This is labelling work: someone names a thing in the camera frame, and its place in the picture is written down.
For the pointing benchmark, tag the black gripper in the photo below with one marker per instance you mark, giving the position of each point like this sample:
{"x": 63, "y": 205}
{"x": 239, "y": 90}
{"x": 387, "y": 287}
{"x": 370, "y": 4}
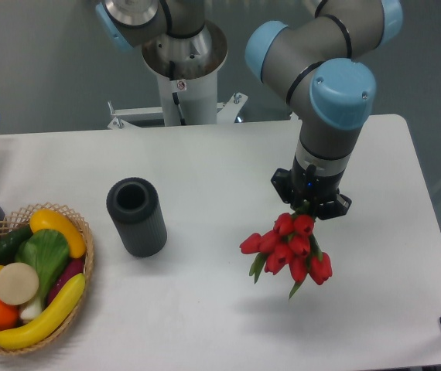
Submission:
{"x": 300, "y": 185}

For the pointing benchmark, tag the red tulip bouquet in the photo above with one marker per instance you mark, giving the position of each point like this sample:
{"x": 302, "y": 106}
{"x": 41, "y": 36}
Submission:
{"x": 289, "y": 243}

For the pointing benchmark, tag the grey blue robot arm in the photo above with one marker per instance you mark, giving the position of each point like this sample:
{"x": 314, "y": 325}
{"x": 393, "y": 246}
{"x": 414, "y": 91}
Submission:
{"x": 313, "y": 68}

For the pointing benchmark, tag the dark grey ribbed vase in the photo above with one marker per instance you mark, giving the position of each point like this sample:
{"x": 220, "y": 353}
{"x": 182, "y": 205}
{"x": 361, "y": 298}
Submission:
{"x": 133, "y": 205}

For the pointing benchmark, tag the purple sweet potato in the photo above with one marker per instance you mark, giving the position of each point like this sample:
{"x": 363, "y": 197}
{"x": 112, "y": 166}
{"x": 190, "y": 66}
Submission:
{"x": 74, "y": 267}

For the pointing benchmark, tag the green bok choy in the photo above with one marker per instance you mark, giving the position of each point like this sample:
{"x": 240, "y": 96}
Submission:
{"x": 47, "y": 252}

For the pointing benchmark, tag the woven wicker basket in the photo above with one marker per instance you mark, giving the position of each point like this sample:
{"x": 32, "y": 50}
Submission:
{"x": 21, "y": 218}

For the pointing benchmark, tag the yellow banana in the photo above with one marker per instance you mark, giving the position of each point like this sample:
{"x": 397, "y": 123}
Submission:
{"x": 49, "y": 320}

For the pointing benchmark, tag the beige round radish slice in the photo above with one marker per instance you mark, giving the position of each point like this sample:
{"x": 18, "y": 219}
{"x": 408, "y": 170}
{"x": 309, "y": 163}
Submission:
{"x": 19, "y": 283}

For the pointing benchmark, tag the green cucumber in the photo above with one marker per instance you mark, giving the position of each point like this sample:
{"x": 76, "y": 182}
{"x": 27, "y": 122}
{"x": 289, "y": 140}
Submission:
{"x": 10, "y": 243}

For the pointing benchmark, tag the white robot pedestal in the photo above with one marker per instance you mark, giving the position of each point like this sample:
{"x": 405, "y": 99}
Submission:
{"x": 186, "y": 73}

